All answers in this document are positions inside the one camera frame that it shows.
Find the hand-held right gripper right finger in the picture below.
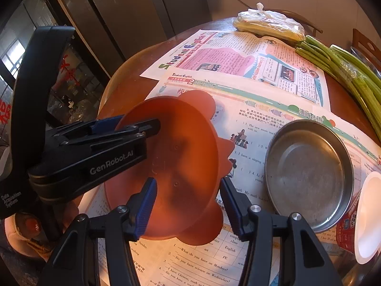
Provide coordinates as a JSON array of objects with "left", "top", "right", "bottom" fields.
[{"left": 220, "top": 176, "right": 349, "bottom": 286}]

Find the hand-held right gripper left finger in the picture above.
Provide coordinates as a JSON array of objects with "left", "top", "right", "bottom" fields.
[{"left": 45, "top": 178, "right": 158, "bottom": 286}]

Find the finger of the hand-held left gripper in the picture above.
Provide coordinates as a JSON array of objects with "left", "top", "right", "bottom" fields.
[
  {"left": 60, "top": 118, "right": 162, "bottom": 152},
  {"left": 49, "top": 115, "right": 128, "bottom": 139}
]

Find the orange flower-shaped plate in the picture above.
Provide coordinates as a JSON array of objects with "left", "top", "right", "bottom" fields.
[{"left": 103, "top": 89, "right": 236, "bottom": 247}]

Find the white plastic bowl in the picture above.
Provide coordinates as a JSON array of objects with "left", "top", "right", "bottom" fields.
[{"left": 354, "top": 171, "right": 381, "bottom": 265}]

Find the person's left hand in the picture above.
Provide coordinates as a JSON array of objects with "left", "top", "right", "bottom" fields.
[{"left": 4, "top": 213, "right": 60, "bottom": 260}]

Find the stainless steel plate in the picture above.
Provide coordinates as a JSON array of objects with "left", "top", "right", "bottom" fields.
[{"left": 264, "top": 120, "right": 355, "bottom": 233}]

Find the newspaper sheet with green banner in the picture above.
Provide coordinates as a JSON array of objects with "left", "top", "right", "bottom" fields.
[{"left": 86, "top": 71, "right": 381, "bottom": 286}]

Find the pink printed newspaper sheet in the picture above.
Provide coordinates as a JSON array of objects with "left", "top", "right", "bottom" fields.
[{"left": 140, "top": 30, "right": 329, "bottom": 106}]

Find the grey refrigerator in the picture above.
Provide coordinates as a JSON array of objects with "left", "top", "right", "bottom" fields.
[{"left": 48, "top": 0, "right": 209, "bottom": 64}]

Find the red printed packet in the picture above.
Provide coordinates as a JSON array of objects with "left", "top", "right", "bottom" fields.
[{"left": 336, "top": 197, "right": 362, "bottom": 252}]

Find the clear bag of yellow food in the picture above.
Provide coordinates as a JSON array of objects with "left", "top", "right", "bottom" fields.
[{"left": 233, "top": 2, "right": 306, "bottom": 41}]

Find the thick celery bunch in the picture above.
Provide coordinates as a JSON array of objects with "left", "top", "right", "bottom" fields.
[{"left": 295, "top": 35, "right": 381, "bottom": 140}]

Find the brown slatted wooden chair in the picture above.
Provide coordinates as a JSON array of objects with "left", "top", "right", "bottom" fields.
[{"left": 353, "top": 28, "right": 381, "bottom": 56}]

